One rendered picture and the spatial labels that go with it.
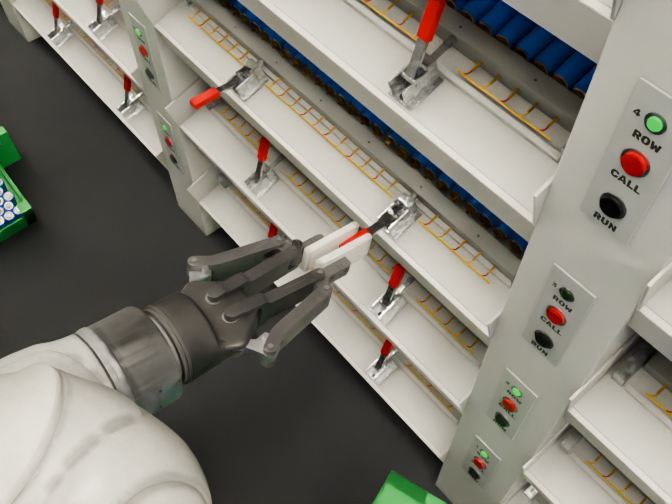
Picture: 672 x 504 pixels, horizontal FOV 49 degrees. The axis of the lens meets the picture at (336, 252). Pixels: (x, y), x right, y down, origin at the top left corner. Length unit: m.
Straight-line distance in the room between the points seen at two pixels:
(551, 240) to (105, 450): 0.35
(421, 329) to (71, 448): 0.60
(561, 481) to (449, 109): 0.46
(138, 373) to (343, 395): 0.68
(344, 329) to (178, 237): 0.41
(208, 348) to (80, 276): 0.80
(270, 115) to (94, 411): 0.54
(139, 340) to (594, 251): 0.35
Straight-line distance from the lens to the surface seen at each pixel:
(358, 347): 1.15
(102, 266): 1.42
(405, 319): 0.95
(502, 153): 0.62
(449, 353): 0.94
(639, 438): 0.74
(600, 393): 0.74
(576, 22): 0.48
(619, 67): 0.46
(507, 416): 0.83
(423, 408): 1.11
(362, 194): 0.82
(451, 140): 0.62
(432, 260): 0.78
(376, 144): 0.82
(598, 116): 0.49
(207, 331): 0.63
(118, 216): 1.48
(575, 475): 0.91
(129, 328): 0.62
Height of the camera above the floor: 1.15
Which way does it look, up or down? 57 degrees down
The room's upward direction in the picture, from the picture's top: straight up
